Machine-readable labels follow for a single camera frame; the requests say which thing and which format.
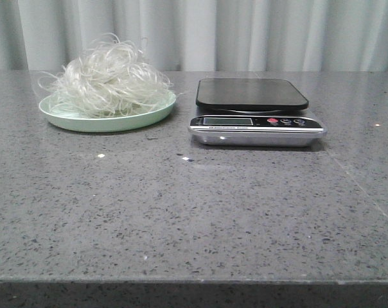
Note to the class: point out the white vermicelli noodle bundle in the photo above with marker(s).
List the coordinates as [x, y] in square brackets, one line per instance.
[111, 78]

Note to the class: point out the black silver kitchen scale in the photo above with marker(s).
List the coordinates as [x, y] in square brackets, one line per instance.
[253, 112]

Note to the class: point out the light green round plate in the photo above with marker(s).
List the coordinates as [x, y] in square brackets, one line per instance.
[77, 122]

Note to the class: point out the white pleated curtain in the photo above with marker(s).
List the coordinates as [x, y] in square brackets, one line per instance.
[202, 35]

